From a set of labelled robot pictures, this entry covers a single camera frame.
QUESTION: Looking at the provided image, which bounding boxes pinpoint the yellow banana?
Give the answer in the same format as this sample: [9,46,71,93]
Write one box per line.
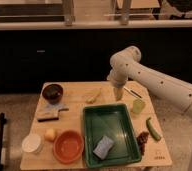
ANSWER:
[86,89,101,104]

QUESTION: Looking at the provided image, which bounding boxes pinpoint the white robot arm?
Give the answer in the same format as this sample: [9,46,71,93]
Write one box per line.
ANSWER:
[107,46,192,171]

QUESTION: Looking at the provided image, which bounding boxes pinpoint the dark brown bowl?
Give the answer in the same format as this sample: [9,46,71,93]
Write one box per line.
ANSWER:
[42,84,63,104]

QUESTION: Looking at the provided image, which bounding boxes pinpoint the red bowl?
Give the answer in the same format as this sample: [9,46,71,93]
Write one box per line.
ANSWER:
[53,130,84,164]

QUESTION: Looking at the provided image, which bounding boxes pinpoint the dish brush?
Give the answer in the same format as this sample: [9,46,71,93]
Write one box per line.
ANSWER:
[124,86,142,98]

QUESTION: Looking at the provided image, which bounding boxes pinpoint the green cup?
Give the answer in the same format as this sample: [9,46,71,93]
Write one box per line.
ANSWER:
[132,99,145,114]

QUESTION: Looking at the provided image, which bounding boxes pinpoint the green plastic tray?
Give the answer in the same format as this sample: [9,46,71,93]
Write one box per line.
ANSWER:
[83,104,142,168]

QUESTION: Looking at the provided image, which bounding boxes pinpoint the dark brown chocolate item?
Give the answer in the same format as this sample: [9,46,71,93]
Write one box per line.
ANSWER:
[137,132,149,154]

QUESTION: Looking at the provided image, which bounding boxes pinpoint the green cucumber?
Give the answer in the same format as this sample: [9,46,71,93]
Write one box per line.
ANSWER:
[146,117,162,142]

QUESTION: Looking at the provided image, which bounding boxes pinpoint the blue sponge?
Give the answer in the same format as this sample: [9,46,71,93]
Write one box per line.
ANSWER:
[93,135,114,159]

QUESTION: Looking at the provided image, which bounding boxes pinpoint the small yellow fruit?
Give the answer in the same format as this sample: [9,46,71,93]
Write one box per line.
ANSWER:
[44,128,57,142]

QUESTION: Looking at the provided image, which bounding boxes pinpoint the white cup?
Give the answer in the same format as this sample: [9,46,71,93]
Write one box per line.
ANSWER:
[22,134,42,153]

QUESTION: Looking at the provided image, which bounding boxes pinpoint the black stand pole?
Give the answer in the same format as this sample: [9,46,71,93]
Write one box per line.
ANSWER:
[0,112,7,171]

